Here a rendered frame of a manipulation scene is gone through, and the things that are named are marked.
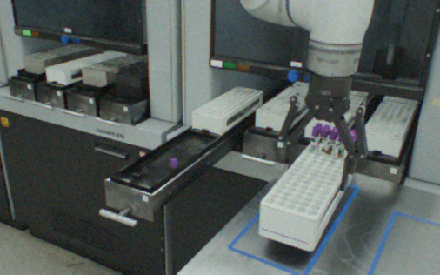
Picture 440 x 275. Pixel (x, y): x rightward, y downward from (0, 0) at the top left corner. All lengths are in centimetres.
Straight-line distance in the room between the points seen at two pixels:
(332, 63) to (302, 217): 26
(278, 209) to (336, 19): 32
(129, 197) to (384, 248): 55
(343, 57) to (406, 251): 36
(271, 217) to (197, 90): 76
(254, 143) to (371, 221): 49
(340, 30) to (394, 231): 40
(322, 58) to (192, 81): 73
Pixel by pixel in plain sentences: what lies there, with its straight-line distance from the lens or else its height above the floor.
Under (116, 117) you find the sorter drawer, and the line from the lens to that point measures 158.
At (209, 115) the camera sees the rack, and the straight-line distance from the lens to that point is 127.
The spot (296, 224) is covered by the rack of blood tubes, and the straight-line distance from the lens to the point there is 76.
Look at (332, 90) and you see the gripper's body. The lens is 81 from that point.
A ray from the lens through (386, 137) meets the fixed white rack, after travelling 123.
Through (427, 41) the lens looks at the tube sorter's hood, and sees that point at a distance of 120.
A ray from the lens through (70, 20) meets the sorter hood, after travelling 172.
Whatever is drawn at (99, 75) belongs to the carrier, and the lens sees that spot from 168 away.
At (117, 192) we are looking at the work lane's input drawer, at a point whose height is 78.
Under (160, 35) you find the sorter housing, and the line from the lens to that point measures 149.
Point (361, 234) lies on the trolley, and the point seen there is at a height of 82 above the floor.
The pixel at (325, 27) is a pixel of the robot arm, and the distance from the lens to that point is 78.
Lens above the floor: 132
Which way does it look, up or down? 24 degrees down
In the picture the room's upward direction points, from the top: 2 degrees clockwise
